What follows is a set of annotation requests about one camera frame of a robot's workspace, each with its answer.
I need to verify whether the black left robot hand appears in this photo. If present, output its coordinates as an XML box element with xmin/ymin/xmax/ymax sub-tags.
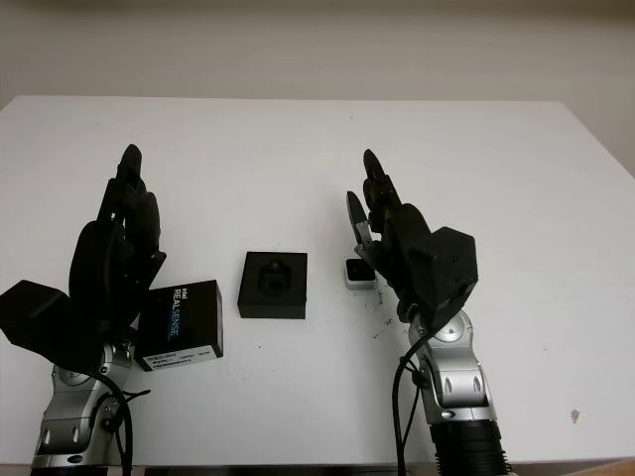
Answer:
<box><xmin>65</xmin><ymin>143</ymin><xmax>169</xmax><ymax>351</ymax></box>

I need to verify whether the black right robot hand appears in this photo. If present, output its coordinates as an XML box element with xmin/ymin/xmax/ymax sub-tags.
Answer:
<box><xmin>345</xmin><ymin>148</ymin><xmax>434</xmax><ymax>318</ymax></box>

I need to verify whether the small silver depth camera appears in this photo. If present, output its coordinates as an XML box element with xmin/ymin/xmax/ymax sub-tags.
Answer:
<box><xmin>343</xmin><ymin>257</ymin><xmax>379</xmax><ymax>291</ymax></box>

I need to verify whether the small black box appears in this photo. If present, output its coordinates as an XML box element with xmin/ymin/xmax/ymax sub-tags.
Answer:
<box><xmin>134</xmin><ymin>280</ymin><xmax>224</xmax><ymax>373</ymax></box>

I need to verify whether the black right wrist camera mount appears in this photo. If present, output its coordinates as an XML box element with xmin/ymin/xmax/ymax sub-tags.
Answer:
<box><xmin>409</xmin><ymin>226</ymin><xmax>478</xmax><ymax>323</ymax></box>

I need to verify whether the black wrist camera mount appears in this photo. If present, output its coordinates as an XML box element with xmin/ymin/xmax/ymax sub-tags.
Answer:
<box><xmin>409</xmin><ymin>226</ymin><xmax>478</xmax><ymax>323</ymax></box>
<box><xmin>0</xmin><ymin>280</ymin><xmax>90</xmax><ymax>371</ymax></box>

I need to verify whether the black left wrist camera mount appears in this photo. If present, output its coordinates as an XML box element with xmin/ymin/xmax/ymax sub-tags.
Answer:
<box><xmin>0</xmin><ymin>280</ymin><xmax>90</xmax><ymax>371</ymax></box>

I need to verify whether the black camera box base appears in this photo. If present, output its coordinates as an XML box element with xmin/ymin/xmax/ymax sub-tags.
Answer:
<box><xmin>236</xmin><ymin>251</ymin><xmax>309</xmax><ymax>319</ymax></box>

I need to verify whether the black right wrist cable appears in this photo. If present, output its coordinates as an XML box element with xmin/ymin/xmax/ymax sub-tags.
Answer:
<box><xmin>393</xmin><ymin>316</ymin><xmax>433</xmax><ymax>476</ymax></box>

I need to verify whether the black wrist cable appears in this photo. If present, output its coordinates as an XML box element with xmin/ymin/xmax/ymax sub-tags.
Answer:
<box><xmin>91</xmin><ymin>369</ymin><xmax>153</xmax><ymax>476</ymax></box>
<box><xmin>393</xmin><ymin>316</ymin><xmax>433</xmax><ymax>476</ymax></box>

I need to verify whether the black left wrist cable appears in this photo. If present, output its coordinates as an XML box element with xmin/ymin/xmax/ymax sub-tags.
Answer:
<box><xmin>91</xmin><ymin>369</ymin><xmax>153</xmax><ymax>476</ymax></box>

